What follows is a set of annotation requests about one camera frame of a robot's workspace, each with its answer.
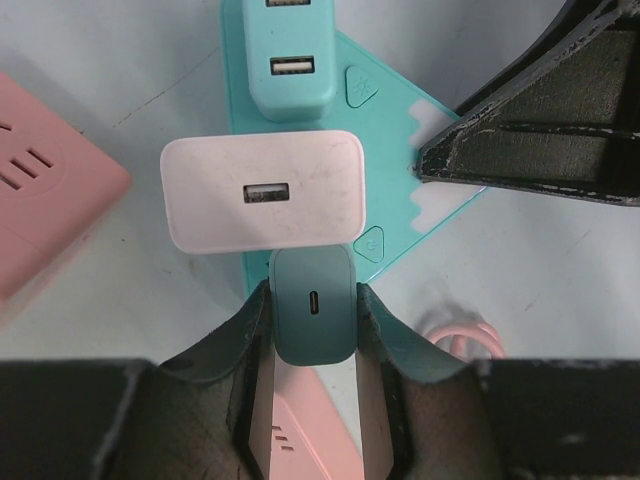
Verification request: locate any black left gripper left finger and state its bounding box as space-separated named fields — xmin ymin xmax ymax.
xmin=1 ymin=282 xmax=273 ymax=479

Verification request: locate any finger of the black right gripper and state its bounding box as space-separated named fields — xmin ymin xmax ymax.
xmin=417 ymin=1 xmax=639 ymax=206

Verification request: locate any pink power strip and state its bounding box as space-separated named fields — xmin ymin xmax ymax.
xmin=249 ymin=352 xmax=364 ymax=479

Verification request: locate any pink cube socket adapter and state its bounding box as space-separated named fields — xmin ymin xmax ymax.
xmin=1 ymin=74 xmax=131 ymax=307

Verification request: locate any teal power strip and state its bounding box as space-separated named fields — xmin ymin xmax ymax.
xmin=219 ymin=1 xmax=481 ymax=283

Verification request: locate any pink coiled power cord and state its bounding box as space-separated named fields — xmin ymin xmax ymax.
xmin=423 ymin=319 xmax=504 ymax=362

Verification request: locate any white plug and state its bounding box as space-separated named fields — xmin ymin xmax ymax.
xmin=160 ymin=130 xmax=366 ymax=254

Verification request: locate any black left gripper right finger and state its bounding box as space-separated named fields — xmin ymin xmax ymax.
xmin=356 ymin=285 xmax=639 ymax=479

